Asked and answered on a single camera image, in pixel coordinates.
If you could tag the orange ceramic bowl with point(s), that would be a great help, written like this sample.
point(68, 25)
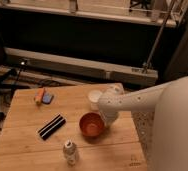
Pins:
point(91, 125)

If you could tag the black white striped block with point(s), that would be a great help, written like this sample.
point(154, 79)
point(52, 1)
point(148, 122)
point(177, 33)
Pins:
point(56, 123)

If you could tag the small white plastic bottle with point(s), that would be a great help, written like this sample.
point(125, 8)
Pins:
point(70, 152)

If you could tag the metal pole stand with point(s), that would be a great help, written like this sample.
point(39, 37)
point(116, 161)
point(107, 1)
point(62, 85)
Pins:
point(146, 64)

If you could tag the long grey baseboard heater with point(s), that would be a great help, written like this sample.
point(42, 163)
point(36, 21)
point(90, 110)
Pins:
point(84, 67)

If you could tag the orange marker pen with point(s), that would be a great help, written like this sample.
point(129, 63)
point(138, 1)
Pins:
point(39, 95)

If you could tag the blue eraser block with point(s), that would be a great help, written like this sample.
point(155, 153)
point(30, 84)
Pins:
point(47, 98)

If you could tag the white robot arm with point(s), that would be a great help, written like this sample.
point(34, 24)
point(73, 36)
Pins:
point(170, 127)

